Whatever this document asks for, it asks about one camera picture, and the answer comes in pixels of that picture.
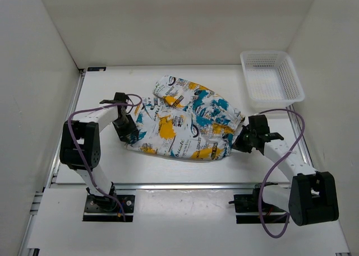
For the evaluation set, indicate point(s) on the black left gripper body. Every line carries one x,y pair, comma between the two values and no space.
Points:
125,126

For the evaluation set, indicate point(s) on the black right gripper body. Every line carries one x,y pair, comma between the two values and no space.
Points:
244,141

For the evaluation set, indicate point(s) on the white printed patterned shorts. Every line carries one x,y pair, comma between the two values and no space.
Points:
185,120

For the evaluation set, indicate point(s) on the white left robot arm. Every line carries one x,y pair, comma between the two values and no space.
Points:
80,144

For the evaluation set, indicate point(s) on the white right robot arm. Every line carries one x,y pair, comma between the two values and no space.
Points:
311,197

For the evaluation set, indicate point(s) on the white perforated plastic basket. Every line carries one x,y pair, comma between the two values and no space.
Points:
271,79

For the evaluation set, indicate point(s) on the black label sticker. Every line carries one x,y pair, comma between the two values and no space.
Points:
96,69

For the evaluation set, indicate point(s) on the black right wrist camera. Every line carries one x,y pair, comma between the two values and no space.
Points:
259,130

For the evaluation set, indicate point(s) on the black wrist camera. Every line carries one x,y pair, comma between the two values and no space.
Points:
120,97
259,130

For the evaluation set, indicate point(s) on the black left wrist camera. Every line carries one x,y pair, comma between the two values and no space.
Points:
120,97

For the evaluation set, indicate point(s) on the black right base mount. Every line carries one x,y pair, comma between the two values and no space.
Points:
245,203

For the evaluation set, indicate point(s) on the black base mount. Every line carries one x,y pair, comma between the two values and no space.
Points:
245,203
97,209

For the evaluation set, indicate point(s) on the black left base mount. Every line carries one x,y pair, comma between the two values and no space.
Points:
97,209

